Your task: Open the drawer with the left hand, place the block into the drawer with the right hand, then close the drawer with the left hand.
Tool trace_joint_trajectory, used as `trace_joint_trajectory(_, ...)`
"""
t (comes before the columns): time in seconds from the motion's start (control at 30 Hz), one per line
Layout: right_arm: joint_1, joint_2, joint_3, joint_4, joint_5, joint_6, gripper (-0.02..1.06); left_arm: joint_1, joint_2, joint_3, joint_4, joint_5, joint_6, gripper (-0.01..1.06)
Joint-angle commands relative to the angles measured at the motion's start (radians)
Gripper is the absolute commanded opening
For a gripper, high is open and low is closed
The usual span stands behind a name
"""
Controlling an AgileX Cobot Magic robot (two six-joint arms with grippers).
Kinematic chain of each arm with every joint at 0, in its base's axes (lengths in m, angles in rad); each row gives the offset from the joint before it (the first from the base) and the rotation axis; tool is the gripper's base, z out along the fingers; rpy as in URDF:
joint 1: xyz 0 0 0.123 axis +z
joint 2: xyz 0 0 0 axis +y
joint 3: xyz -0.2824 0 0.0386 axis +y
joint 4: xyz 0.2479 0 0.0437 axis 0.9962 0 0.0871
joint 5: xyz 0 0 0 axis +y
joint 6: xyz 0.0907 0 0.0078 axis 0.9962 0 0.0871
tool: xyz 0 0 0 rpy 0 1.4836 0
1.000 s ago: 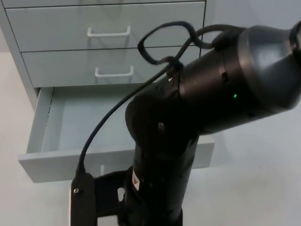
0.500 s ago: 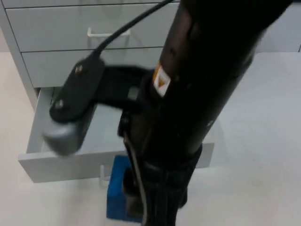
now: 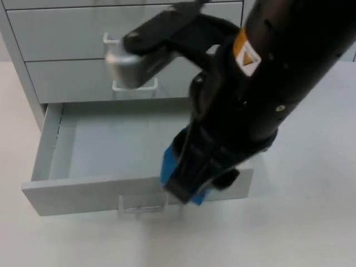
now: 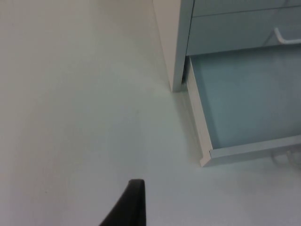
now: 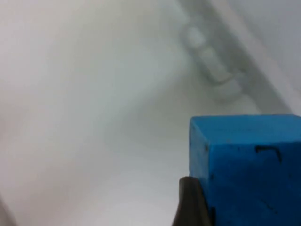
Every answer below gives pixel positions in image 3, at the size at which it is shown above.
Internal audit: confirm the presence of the blue block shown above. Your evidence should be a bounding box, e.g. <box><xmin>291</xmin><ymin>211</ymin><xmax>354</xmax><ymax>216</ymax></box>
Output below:
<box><xmin>160</xmin><ymin>143</ymin><xmax>211</xmax><ymax>207</ymax></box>

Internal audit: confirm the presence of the grey chest of drawers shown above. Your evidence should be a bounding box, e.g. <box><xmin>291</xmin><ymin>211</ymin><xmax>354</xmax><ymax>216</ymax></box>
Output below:
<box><xmin>0</xmin><ymin>0</ymin><xmax>246</xmax><ymax>112</ymax></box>

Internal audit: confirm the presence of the grey drawer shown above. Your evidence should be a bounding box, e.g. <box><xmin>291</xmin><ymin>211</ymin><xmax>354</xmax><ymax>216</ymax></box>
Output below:
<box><xmin>21</xmin><ymin>102</ymin><xmax>255</xmax><ymax>218</ymax></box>

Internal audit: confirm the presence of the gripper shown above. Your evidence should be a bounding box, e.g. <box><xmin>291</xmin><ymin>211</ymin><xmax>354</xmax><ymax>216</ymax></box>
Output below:
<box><xmin>164</xmin><ymin>71</ymin><xmax>279</xmax><ymax>205</ymax></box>

